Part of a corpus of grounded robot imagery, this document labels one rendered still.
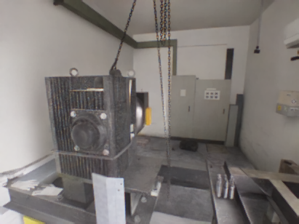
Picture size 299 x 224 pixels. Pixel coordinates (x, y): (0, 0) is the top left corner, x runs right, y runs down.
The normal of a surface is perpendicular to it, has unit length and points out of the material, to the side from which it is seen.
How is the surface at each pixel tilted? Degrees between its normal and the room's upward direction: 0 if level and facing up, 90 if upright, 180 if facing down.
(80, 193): 90
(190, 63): 90
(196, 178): 90
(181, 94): 90
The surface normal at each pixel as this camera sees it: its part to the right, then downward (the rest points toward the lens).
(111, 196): -0.05, 0.19
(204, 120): -0.27, 0.18
